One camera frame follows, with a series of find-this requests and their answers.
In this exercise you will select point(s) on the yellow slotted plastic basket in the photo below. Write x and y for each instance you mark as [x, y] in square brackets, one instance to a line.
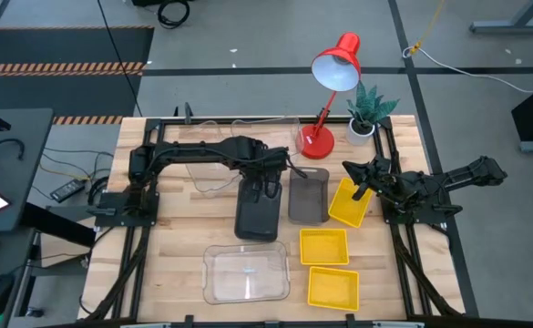
[324, 247]
[345, 209]
[333, 289]

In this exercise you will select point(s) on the dark grey plastic basket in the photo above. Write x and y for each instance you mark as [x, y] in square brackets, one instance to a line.
[257, 218]

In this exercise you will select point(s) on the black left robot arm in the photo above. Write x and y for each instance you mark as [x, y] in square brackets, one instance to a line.
[188, 152]

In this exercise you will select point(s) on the green artificial plant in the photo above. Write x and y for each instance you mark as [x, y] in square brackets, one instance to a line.
[368, 107]

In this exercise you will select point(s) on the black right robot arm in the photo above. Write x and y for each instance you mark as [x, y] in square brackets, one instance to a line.
[466, 175]

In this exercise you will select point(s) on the smoky translucent grey basket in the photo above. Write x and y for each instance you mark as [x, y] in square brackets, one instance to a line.
[308, 200]

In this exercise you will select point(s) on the clear plastic basket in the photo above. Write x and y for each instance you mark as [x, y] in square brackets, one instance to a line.
[289, 132]
[211, 180]
[246, 273]

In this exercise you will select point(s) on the white plant pot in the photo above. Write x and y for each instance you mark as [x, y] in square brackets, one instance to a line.
[355, 136]

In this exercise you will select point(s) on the black power adapter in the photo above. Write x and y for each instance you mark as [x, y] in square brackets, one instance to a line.
[68, 190]

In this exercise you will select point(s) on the red desk lamp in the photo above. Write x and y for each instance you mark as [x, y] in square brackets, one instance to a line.
[336, 64]

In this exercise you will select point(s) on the dark grey side desk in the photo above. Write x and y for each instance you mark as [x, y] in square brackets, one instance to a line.
[20, 173]

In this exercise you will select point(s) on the black hazard-striped floor mat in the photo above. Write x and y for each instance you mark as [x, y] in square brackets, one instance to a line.
[56, 45]

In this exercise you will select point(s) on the grey metal table leg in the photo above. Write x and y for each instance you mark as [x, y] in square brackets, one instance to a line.
[516, 25]

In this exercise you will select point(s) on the black aluminium table frame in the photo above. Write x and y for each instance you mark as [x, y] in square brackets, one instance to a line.
[153, 124]

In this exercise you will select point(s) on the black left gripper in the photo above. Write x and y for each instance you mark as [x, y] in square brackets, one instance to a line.
[270, 159]

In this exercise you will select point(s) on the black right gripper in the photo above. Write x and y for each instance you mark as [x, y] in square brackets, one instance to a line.
[379, 175]

